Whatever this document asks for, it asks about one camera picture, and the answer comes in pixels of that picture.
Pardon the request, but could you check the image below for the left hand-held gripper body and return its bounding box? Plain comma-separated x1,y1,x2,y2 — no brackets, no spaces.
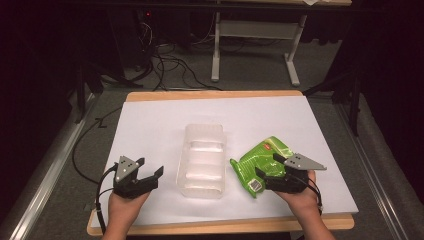
112,155,159,200

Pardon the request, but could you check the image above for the white paper sheet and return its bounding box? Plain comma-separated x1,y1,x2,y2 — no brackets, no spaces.
90,95,360,229

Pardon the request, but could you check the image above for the green snack bag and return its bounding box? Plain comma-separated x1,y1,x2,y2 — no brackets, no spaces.
229,135,295,199

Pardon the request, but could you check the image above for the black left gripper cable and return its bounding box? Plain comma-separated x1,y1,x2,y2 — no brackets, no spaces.
95,163,119,235

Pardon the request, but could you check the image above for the white desk frame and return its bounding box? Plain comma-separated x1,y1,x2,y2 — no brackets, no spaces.
210,11,308,88

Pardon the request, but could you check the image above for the clear plastic container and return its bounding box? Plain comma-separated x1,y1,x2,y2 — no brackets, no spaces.
175,123,228,200

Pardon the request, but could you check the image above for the aluminium floor rail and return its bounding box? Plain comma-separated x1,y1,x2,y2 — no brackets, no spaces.
0,93,98,240
335,103,412,240

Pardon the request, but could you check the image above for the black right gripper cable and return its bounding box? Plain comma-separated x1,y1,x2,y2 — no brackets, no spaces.
293,173,325,216

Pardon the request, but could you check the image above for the person's right hand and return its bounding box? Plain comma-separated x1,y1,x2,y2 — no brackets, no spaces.
274,170,322,220

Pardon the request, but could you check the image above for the dark computer tower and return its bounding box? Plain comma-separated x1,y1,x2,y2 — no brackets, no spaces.
108,8,192,69

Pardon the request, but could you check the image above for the black metal stand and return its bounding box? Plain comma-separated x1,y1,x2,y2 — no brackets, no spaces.
73,59,145,125
302,66,364,138

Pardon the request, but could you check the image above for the black floor cable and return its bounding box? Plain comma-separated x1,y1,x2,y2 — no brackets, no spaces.
71,105,124,185

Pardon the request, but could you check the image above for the person's left hand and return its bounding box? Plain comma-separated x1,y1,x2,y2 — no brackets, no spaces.
107,191,151,225

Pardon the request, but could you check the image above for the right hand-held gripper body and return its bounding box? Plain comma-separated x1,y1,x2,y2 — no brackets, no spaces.
265,153,328,195

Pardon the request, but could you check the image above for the tangle of black cables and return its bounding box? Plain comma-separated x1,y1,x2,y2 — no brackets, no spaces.
132,19,224,92

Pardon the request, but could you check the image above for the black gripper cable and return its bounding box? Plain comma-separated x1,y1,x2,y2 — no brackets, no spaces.
293,173,325,216
95,163,119,235

